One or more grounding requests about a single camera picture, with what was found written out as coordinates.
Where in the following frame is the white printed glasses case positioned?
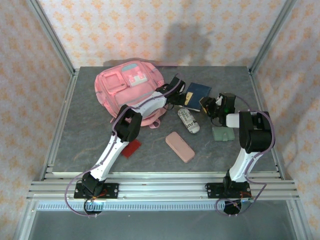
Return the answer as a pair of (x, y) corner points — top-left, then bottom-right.
(176, 107), (201, 135)

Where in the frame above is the green wallet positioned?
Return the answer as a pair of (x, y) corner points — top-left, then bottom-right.
(211, 125), (236, 143)

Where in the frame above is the dark blue book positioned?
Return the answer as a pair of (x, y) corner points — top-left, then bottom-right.
(184, 82), (213, 113)

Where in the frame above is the aluminium side rail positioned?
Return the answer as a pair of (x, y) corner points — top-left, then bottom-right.
(248, 69), (285, 181)
(39, 69), (80, 181)

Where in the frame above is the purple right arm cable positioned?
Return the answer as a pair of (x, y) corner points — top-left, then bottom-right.
(215, 94), (276, 217)

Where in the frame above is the aluminium frame leg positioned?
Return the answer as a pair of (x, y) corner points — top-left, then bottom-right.
(13, 199), (37, 240)
(287, 199), (310, 240)

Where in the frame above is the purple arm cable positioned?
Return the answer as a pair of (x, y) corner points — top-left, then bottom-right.
(64, 72), (187, 219)
(215, 94), (276, 217)

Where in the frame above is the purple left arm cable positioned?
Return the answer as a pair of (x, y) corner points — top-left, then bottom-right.
(64, 72), (187, 219)

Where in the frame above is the small circuit board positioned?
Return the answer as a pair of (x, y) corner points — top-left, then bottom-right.
(239, 196), (254, 209)

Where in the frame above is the red wallet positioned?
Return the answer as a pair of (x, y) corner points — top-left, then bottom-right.
(121, 139), (143, 159)

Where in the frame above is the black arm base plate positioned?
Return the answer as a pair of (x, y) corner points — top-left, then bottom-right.
(205, 182), (251, 200)
(73, 183), (120, 200)

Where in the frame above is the pink backpack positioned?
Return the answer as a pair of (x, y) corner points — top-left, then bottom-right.
(94, 58), (180, 130)

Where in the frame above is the grey slotted cable duct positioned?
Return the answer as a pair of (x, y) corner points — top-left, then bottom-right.
(36, 201), (288, 212)

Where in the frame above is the grey lower panel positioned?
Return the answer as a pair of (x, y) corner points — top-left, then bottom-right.
(27, 211), (295, 240)

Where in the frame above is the pink pencil case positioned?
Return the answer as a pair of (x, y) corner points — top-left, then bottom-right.
(164, 131), (196, 164)

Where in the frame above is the aluminium frame post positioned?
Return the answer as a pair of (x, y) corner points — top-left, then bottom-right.
(26, 0), (76, 76)
(249, 0), (300, 75)

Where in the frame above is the aluminium front rail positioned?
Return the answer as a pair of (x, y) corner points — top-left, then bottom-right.
(26, 171), (300, 201)

